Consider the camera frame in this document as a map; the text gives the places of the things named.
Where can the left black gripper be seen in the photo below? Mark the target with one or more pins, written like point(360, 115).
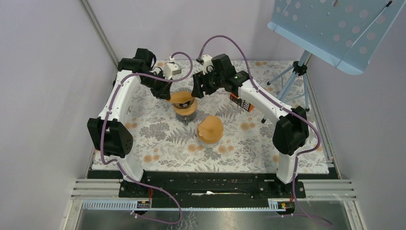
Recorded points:
point(163, 92)

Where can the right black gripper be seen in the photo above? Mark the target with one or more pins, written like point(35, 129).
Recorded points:
point(198, 79)

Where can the brown paper coffee filter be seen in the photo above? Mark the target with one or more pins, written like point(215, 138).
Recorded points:
point(210, 126)

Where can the orange coffee filter box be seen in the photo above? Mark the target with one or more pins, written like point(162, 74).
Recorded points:
point(241, 103)

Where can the grey glass pitcher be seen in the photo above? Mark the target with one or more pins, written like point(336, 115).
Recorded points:
point(186, 119)

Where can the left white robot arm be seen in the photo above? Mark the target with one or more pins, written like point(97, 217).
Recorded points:
point(108, 132)

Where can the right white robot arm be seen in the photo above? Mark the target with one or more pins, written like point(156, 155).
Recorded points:
point(291, 130)

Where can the blue perforated stand tray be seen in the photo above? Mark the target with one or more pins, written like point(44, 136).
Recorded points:
point(343, 33)

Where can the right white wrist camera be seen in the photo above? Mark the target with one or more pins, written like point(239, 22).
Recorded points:
point(206, 62)

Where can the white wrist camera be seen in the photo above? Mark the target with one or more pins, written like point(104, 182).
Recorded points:
point(206, 62)
point(171, 69)

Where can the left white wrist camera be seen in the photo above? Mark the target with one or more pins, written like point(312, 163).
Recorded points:
point(171, 69)

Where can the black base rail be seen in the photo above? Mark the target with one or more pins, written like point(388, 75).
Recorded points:
point(202, 189)

